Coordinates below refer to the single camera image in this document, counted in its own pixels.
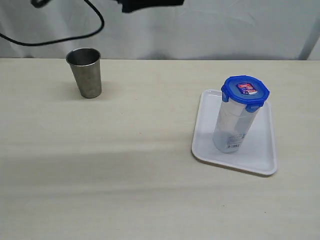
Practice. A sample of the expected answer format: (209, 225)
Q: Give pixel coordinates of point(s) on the white backdrop curtain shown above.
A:
(197, 30)

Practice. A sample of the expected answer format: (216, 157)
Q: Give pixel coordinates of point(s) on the stainless steel cup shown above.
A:
(85, 66)

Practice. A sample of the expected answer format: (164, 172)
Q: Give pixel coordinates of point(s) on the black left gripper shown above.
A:
(130, 6)

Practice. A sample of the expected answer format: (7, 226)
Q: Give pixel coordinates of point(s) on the clear plastic container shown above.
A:
(233, 123)

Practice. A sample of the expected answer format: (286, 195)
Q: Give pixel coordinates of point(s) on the blue plastic lid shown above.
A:
(245, 90)

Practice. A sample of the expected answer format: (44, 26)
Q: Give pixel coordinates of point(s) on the white rectangular tray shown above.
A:
(257, 154)

